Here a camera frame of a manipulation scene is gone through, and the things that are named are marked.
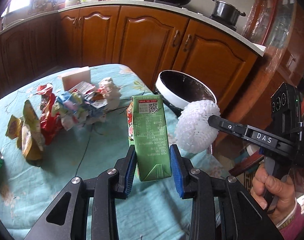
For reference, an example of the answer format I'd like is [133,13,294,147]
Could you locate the right hand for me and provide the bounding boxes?
[250,163,296,225]

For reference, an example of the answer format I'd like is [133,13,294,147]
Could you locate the small yellow wrapper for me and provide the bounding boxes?
[5,115,23,140]

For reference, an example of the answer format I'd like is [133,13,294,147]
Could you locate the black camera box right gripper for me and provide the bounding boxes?
[271,82,302,135]

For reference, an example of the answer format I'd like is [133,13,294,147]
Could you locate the red snack wrapper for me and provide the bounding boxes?
[36,83,63,145]

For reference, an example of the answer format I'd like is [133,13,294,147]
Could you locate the wooden kitchen base cabinets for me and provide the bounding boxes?
[0,5,262,109]

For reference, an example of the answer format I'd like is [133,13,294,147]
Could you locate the white foam fruit net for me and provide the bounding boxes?
[175,100,220,154]

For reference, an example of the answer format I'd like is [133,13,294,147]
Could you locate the white trash bin black liner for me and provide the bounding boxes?
[155,70,217,116]

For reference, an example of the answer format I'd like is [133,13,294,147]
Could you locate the yellow snack packet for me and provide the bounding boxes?
[21,100,44,166]

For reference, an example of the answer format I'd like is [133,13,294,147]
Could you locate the white tissue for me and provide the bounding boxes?
[98,77,121,111]

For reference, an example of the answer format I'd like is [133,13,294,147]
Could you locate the white lidded pot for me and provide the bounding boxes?
[65,0,81,7]

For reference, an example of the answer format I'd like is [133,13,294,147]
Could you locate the white foam block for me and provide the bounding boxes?
[61,66,91,91]

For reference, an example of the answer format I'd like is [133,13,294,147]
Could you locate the teal floral tablecloth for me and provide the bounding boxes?
[0,64,192,239]

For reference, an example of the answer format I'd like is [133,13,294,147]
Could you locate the black cooking pot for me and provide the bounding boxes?
[210,0,246,31]

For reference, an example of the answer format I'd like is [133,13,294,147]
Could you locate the green drink carton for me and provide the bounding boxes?
[126,95,172,181]

